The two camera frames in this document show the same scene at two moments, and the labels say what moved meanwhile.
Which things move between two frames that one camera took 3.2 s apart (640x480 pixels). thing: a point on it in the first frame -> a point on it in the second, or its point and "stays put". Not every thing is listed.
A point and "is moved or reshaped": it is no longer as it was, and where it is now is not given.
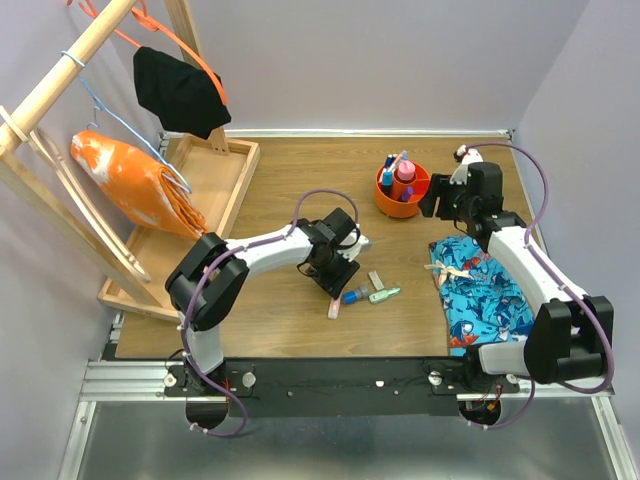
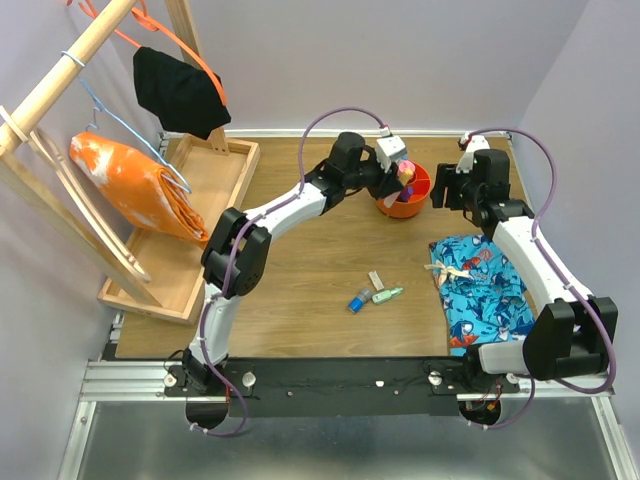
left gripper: x=333 y=285 -> x=386 y=182
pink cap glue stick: x=406 y=170 stays put
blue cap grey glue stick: x=352 y=296 is moved or reshaped
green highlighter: x=382 y=295 stays put
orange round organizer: x=405 y=196 stays put
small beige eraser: x=375 y=280 stays put
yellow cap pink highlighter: x=334 y=308 -> x=406 y=170
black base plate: x=337 y=387 stays put
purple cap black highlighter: x=406 y=194 stays put
